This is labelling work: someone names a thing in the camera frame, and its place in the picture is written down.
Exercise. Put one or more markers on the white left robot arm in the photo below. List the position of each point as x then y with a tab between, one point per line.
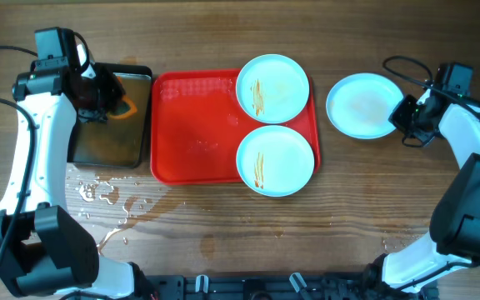
43	250

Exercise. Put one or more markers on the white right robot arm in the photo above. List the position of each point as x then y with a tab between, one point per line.
453	240

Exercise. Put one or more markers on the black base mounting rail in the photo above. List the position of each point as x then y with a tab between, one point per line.
330	286

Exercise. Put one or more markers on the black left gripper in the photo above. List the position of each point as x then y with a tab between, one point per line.
116	91

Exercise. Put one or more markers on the orange sponge with green scourer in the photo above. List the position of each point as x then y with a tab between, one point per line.
124	109

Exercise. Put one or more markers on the red serving tray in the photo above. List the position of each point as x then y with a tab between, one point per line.
196	127

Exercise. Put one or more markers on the light blue plate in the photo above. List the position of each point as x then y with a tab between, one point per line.
272	88
360	105
275	161

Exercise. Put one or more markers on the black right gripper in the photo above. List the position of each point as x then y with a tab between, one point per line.
399	118

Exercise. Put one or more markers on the black water tray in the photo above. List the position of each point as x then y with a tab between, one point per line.
116	143

